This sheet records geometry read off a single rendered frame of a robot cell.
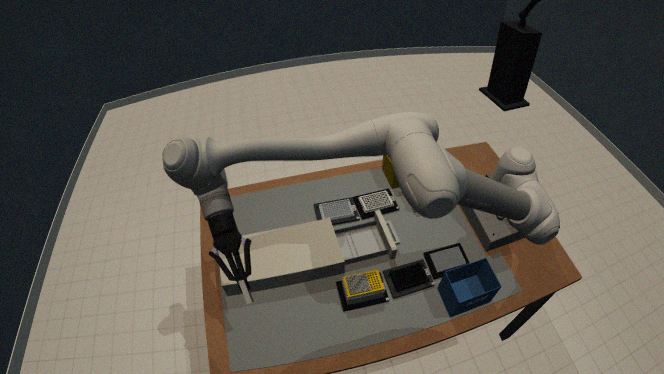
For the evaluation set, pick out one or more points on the yellow open box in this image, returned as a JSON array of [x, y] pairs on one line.
[[389, 173]]

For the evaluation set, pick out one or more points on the dark blue open bin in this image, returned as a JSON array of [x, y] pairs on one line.
[[468, 282]]

